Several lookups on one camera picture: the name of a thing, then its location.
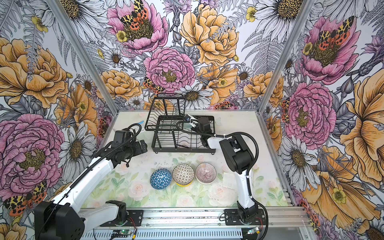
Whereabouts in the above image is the pink striped ceramic bowl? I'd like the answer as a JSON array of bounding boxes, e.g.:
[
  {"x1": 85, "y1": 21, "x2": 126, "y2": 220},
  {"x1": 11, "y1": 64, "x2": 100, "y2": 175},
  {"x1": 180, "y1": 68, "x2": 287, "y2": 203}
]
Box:
[{"x1": 195, "y1": 163, "x2": 217, "y2": 184}]

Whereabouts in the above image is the brown patterned ceramic bowl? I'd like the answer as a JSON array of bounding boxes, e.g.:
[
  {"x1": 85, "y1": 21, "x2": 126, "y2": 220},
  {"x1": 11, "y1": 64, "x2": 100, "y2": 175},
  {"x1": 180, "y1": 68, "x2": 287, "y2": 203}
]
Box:
[{"x1": 172, "y1": 164, "x2": 195, "y2": 187}]

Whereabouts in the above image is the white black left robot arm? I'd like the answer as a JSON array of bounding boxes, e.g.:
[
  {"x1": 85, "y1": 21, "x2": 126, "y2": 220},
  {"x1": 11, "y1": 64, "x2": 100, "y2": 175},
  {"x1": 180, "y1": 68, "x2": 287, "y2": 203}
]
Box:
[{"x1": 34, "y1": 124, "x2": 148, "y2": 240}]

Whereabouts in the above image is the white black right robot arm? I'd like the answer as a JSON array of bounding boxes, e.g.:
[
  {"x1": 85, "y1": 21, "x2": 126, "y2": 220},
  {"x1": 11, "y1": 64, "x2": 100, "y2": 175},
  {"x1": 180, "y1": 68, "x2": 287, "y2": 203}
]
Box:
[{"x1": 177, "y1": 114, "x2": 259, "y2": 224}]

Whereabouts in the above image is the blue geometric patterned bowl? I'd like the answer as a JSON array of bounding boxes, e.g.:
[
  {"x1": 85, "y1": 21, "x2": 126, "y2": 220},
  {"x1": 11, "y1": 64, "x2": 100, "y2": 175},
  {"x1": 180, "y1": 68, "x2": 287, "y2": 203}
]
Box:
[{"x1": 150, "y1": 169, "x2": 172, "y2": 190}]

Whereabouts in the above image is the green circuit board left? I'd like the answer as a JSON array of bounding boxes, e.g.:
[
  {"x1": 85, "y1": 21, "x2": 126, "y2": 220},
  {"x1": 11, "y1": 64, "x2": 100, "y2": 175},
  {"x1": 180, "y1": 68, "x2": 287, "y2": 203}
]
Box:
[{"x1": 111, "y1": 230, "x2": 134, "y2": 239}]

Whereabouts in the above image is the green circuit board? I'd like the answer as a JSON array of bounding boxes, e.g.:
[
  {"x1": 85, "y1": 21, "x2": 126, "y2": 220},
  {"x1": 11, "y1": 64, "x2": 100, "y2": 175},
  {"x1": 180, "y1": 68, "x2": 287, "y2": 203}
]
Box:
[
  {"x1": 111, "y1": 230, "x2": 134, "y2": 239},
  {"x1": 247, "y1": 227, "x2": 260, "y2": 235}
]

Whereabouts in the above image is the green circuit board right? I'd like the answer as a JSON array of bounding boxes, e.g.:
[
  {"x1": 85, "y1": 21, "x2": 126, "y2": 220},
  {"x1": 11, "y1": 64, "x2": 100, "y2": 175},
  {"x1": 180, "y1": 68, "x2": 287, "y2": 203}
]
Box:
[{"x1": 247, "y1": 227, "x2": 260, "y2": 235}]

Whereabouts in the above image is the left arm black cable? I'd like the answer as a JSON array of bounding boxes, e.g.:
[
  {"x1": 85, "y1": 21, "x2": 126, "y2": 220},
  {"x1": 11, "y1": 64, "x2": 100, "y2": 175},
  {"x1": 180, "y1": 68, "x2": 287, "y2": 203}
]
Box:
[{"x1": 35, "y1": 122, "x2": 143, "y2": 238}]

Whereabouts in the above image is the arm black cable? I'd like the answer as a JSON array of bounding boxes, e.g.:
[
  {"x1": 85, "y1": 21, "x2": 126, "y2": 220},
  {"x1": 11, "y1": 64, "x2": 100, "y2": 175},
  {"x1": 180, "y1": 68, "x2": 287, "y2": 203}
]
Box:
[
  {"x1": 175, "y1": 119, "x2": 269, "y2": 240},
  {"x1": 35, "y1": 122, "x2": 143, "y2": 238}
]

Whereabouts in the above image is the black wire dish rack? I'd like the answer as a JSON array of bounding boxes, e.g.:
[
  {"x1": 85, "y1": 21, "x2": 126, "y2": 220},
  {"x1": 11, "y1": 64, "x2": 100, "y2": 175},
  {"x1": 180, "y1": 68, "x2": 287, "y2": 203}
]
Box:
[{"x1": 145, "y1": 94, "x2": 216, "y2": 155}]

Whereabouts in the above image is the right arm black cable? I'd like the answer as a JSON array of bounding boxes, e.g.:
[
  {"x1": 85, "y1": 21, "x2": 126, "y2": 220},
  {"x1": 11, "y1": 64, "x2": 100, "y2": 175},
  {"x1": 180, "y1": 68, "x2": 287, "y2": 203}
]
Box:
[{"x1": 175, "y1": 119, "x2": 269, "y2": 240}]

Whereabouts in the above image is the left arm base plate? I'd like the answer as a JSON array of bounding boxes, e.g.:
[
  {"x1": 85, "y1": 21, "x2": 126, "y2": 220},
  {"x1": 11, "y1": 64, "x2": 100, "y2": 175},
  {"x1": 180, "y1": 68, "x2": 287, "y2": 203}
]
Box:
[{"x1": 101, "y1": 210, "x2": 144, "y2": 227}]

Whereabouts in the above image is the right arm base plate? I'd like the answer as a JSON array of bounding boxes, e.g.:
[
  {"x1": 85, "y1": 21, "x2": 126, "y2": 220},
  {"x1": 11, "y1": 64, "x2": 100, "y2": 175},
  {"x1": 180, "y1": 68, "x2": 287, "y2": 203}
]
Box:
[{"x1": 224, "y1": 209, "x2": 266, "y2": 226}]

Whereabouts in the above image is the aluminium mounting rail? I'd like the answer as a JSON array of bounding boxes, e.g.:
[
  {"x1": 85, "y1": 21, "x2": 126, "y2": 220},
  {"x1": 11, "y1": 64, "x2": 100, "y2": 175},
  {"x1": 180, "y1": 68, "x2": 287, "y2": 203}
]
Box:
[{"x1": 55, "y1": 206, "x2": 313, "y2": 229}]

